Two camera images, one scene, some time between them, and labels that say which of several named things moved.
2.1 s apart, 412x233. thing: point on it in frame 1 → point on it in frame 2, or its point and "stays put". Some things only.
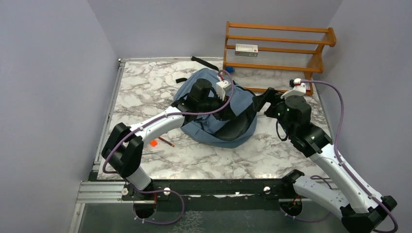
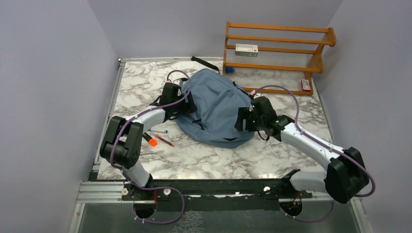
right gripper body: (277, 112) → (252, 123)
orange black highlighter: (153, 142) stays put
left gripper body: (211, 105) → (183, 108)
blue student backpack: (216, 112) stays put
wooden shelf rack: (313, 70) stays put
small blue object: (230, 69) stays put
